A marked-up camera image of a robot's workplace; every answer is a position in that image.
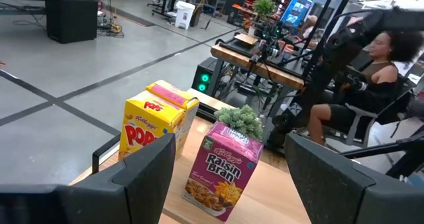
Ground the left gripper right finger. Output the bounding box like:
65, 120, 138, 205
284, 132, 424, 224

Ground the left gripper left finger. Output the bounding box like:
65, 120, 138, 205
0, 133, 177, 224

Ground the yellow Corn Pops cereal box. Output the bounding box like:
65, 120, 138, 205
145, 80, 201, 158
118, 90, 187, 161

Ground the purple Raisin Bran cereal box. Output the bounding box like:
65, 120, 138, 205
182, 121, 264, 223

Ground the grey chair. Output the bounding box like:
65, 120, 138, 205
323, 74, 412, 148

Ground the person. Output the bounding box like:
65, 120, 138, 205
306, 30, 424, 146

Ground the green potted plant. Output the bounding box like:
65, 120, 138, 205
214, 104, 264, 142

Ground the wooden workbench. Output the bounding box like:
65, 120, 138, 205
209, 42, 305, 91

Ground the computer tower with green fans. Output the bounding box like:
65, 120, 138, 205
191, 56, 219, 96

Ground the black speaker cabinet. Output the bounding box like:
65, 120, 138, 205
44, 0, 99, 44

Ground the computer monitor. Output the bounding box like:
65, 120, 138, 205
280, 0, 315, 28

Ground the white waste bin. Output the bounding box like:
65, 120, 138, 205
174, 0, 196, 30

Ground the background green plant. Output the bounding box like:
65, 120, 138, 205
252, 0, 276, 20

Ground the black metal rig frame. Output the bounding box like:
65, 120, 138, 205
291, 0, 424, 180

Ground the wooden shelf with black frame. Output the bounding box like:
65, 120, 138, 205
68, 87, 312, 224

